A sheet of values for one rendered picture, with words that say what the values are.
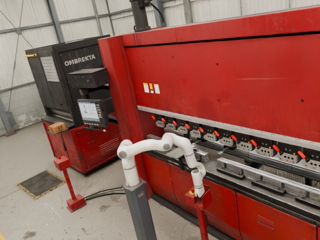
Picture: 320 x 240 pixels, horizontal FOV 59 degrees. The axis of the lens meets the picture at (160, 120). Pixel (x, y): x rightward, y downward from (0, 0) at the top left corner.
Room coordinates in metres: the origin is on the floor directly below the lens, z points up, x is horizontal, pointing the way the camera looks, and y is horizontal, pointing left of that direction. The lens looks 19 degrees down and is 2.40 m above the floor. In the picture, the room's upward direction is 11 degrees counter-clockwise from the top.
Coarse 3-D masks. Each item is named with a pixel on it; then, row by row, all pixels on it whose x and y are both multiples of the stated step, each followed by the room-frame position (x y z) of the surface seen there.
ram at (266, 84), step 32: (160, 64) 3.05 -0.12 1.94; (192, 64) 2.66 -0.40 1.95; (224, 64) 2.35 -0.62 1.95; (256, 64) 2.10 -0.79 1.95; (288, 64) 1.90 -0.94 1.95; (160, 96) 3.13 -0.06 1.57; (192, 96) 2.71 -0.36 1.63; (224, 96) 2.38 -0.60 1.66; (256, 96) 2.12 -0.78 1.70; (288, 96) 1.91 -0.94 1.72; (224, 128) 2.41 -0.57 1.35; (256, 128) 2.14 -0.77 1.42; (288, 128) 1.91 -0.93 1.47
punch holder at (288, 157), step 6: (282, 144) 1.95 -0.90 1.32; (288, 144) 1.91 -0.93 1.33; (282, 150) 1.95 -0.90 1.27; (288, 150) 1.91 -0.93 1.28; (294, 150) 1.88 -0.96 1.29; (300, 150) 1.91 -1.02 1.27; (282, 156) 1.95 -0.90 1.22; (288, 156) 1.91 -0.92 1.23; (294, 156) 1.87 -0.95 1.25; (300, 156) 1.91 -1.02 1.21; (288, 162) 1.91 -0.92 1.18; (294, 162) 1.87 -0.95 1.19
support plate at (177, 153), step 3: (174, 150) 2.86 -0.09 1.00; (177, 150) 2.85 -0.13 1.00; (180, 150) 2.83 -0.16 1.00; (168, 153) 2.82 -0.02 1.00; (171, 153) 2.81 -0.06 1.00; (174, 153) 2.79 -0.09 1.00; (177, 153) 2.78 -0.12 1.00; (180, 153) 2.76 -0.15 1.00; (183, 153) 2.75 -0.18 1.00; (171, 156) 2.74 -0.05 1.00; (174, 156) 2.73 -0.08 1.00; (177, 156) 2.71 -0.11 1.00; (180, 156) 2.71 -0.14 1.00
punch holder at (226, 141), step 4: (220, 128) 2.45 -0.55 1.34; (220, 132) 2.45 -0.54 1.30; (224, 132) 2.41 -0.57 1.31; (228, 132) 2.38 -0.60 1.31; (232, 132) 2.37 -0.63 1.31; (220, 136) 2.46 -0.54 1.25; (224, 136) 2.42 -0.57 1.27; (228, 136) 2.38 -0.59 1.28; (220, 140) 2.46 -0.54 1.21; (224, 140) 2.43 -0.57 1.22; (228, 140) 2.38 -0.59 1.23; (232, 140) 2.36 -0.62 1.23; (224, 144) 2.42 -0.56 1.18; (228, 144) 2.39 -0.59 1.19; (232, 144) 2.36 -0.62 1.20
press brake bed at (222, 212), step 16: (144, 160) 3.46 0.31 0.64; (160, 160) 3.15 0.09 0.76; (160, 176) 3.21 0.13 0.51; (176, 176) 2.94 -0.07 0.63; (208, 176) 2.51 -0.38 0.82; (160, 192) 3.33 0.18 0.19; (176, 192) 2.98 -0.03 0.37; (224, 192) 2.34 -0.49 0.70; (240, 192) 2.19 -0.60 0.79; (176, 208) 3.11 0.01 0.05; (192, 208) 2.80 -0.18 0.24; (208, 208) 2.56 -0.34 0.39; (224, 208) 2.37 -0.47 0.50; (240, 208) 2.20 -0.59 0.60; (256, 208) 2.06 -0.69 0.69; (272, 208) 1.93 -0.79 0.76; (288, 208) 1.83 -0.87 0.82; (208, 224) 2.69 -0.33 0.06; (224, 224) 2.40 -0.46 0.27; (240, 224) 2.21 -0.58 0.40; (256, 224) 2.07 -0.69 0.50; (288, 224) 1.82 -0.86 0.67; (304, 224) 1.71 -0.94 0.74
